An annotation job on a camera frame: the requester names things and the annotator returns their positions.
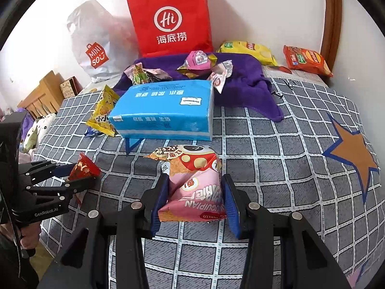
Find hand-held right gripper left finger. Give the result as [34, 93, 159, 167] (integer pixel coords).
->
[36, 175, 171, 289]

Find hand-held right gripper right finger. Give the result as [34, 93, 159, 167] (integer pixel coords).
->
[221, 174, 352, 289]

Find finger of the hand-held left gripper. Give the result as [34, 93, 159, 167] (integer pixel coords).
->
[26, 175, 97, 201]
[19, 160, 79, 185]

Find small red snack packet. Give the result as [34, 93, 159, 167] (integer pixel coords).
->
[64, 153, 101, 204]

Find pink panda snack bag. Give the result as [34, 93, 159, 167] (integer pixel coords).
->
[144, 144, 227, 223]

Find pink peach snack packet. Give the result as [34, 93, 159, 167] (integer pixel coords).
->
[210, 60, 234, 94]

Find person's left forearm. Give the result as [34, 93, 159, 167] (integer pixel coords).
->
[0, 238, 40, 289]

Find person's left hand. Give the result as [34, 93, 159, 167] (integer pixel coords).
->
[0, 223, 37, 258]

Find white spotted plush toy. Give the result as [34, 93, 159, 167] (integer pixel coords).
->
[22, 113, 58, 152]

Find blue snack packet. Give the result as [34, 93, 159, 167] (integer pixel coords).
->
[84, 126, 103, 138]

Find grey checked blanket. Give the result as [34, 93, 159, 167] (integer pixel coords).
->
[32, 75, 381, 289]

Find wooden cabinet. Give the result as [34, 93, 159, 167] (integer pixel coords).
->
[18, 71, 83, 119]

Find yellow snack packet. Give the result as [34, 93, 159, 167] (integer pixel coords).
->
[86, 84, 120, 137]

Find blue tissue pack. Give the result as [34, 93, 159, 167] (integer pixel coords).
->
[108, 80, 215, 141]

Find patterned box with red lid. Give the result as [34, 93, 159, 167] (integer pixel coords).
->
[59, 78, 84, 99]

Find purple cloth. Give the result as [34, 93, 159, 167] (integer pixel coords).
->
[113, 53, 285, 123]

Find green snack packet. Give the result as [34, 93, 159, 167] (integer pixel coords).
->
[131, 63, 154, 85]

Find pinkish silver snack packet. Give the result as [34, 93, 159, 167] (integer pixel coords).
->
[146, 68, 173, 82]

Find pink gold-edged snack packet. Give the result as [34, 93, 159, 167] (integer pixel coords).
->
[177, 51, 218, 79]

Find white plastic shopping bag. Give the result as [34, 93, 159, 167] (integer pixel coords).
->
[66, 0, 140, 83]

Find white printed quilt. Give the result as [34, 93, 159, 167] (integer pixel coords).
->
[262, 65, 328, 82]

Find yellow chip bag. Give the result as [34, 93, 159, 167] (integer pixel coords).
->
[217, 40, 279, 66]

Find orange chip bag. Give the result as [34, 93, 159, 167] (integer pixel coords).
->
[283, 45, 334, 78]

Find red paper bag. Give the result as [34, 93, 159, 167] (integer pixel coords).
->
[126, 0, 213, 58]

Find brown wooden door frame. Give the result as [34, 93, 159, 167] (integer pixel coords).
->
[320, 0, 343, 86]

